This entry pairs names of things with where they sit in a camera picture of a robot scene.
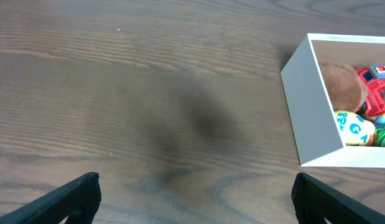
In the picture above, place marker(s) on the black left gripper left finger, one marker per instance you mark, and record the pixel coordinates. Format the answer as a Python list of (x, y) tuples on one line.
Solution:
[(76, 202)]

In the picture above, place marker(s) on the yellow letter ball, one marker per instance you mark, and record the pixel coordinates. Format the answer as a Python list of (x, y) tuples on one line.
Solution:
[(354, 130)]

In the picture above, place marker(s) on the brown plush bear toy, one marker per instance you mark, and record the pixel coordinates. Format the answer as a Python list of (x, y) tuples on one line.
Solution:
[(345, 89)]

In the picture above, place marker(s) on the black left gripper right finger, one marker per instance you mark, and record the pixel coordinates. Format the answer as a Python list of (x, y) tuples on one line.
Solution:
[(317, 203)]

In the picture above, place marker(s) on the red toy car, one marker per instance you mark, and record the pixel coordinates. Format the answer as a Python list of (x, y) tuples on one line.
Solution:
[(373, 77)]

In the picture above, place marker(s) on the white cardboard box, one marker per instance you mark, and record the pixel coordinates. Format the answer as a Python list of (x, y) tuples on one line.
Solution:
[(315, 128)]

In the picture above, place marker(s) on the green ribbed disc toy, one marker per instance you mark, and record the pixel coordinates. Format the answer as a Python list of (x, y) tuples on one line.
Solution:
[(379, 136)]

